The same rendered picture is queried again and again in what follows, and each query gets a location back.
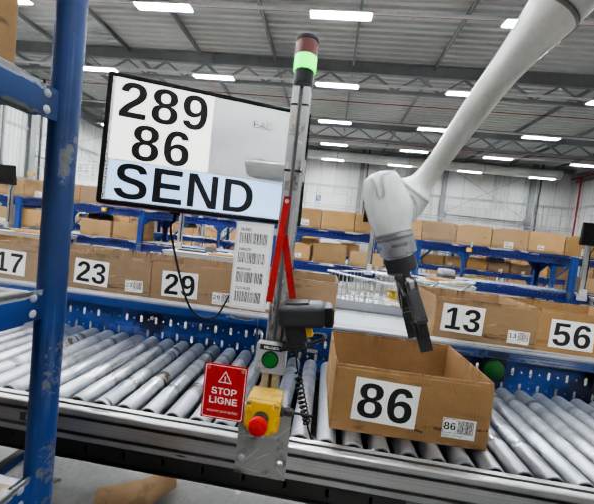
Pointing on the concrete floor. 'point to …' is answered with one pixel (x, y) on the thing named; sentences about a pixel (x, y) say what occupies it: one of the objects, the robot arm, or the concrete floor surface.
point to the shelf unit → (6, 81)
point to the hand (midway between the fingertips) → (417, 335)
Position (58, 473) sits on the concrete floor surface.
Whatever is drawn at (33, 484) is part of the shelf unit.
